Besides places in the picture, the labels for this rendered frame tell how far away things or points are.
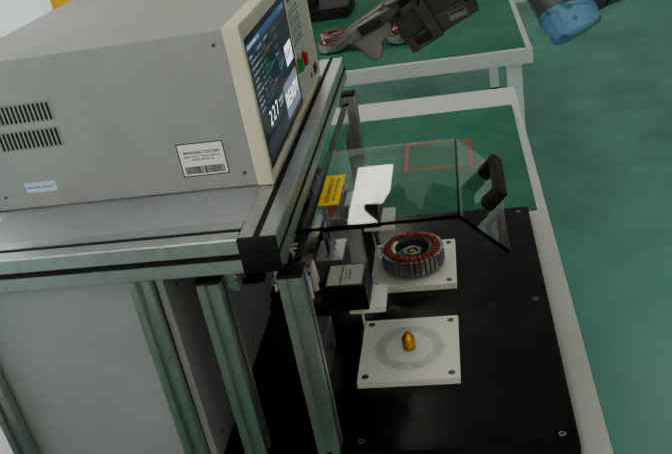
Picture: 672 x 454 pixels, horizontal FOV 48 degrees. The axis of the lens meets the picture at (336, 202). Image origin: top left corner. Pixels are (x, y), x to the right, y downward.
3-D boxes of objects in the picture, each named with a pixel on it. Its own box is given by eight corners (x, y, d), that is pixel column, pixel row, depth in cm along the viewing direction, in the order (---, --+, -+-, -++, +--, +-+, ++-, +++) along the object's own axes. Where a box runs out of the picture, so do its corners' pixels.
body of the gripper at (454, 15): (409, 56, 111) (481, 12, 107) (377, 7, 109) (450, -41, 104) (411, 42, 118) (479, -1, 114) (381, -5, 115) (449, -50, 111)
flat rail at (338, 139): (353, 112, 145) (350, 97, 144) (301, 297, 90) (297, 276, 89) (346, 113, 145) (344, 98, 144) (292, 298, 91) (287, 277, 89)
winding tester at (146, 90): (321, 76, 134) (299, -43, 125) (274, 184, 96) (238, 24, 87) (117, 102, 141) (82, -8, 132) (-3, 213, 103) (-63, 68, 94)
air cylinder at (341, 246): (352, 262, 143) (347, 237, 140) (347, 284, 136) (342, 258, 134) (325, 264, 144) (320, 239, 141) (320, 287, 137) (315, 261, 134)
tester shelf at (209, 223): (346, 79, 145) (343, 56, 143) (283, 271, 85) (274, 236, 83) (133, 106, 153) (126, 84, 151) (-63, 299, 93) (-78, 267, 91)
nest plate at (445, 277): (455, 243, 142) (454, 238, 142) (457, 288, 129) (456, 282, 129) (376, 250, 145) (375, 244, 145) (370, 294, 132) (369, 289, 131)
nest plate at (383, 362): (458, 320, 121) (457, 314, 121) (461, 383, 108) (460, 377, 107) (366, 326, 124) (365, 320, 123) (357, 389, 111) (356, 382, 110)
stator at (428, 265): (445, 244, 141) (442, 226, 139) (445, 277, 131) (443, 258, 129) (385, 249, 143) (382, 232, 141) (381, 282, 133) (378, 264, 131)
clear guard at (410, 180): (497, 170, 114) (494, 133, 111) (510, 253, 92) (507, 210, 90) (287, 191, 119) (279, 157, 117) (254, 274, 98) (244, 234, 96)
